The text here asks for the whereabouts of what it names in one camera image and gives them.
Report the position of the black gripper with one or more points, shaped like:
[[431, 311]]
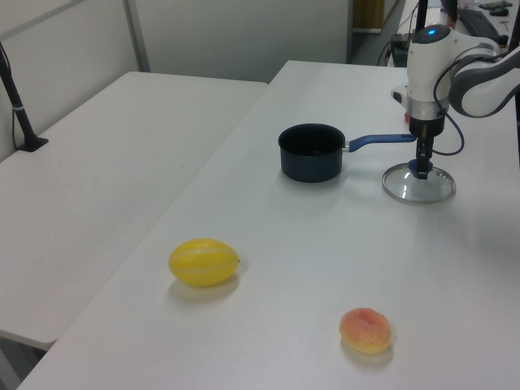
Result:
[[426, 124]]

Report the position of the glass lid with blue knob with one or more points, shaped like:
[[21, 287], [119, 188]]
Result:
[[406, 191]]

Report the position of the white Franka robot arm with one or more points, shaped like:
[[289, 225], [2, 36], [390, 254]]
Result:
[[426, 61]]

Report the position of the black equipment box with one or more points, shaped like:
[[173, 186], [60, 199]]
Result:
[[400, 50]]

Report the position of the thin black upright pole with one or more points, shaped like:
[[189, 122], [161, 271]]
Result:
[[422, 14]]

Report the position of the small black cylinder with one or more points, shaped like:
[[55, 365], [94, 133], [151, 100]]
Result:
[[503, 40]]

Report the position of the black keyboard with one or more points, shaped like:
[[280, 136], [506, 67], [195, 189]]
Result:
[[479, 22]]

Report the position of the brown wooden cabinet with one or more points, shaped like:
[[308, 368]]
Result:
[[367, 14]]

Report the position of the black clamped pole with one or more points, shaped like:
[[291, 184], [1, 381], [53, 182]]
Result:
[[512, 24]]

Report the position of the orange pink toy peach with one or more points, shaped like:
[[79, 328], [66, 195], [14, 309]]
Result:
[[365, 331]]

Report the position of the yellow striped toy melon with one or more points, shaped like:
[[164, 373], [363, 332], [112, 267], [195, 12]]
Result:
[[203, 262]]

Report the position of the white side table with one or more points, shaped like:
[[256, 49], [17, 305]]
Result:
[[81, 183]]

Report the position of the grey partition post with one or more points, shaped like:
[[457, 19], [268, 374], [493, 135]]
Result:
[[138, 36]]

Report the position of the black camera pole with base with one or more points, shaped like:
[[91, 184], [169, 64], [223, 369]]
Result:
[[20, 118]]

